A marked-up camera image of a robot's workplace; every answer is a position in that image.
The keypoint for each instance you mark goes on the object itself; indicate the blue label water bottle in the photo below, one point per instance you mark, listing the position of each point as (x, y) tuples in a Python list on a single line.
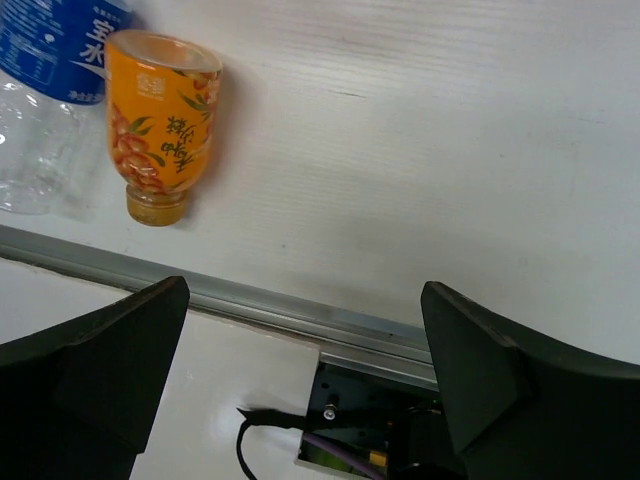
[(52, 82)]

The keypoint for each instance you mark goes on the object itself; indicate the aluminium table edge rail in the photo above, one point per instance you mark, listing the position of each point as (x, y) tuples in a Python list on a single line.
[(348, 339)]

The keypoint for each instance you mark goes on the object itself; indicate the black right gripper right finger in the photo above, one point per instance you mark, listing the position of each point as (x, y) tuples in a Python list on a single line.
[(522, 405)]

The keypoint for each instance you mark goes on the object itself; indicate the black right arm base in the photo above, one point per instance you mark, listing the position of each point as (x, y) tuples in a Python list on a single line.
[(382, 428)]

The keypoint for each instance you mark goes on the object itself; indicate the small orange juice bottle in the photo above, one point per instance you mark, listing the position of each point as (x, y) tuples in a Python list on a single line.
[(161, 103)]

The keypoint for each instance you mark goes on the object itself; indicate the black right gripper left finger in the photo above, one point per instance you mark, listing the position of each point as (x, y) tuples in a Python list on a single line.
[(79, 399)]

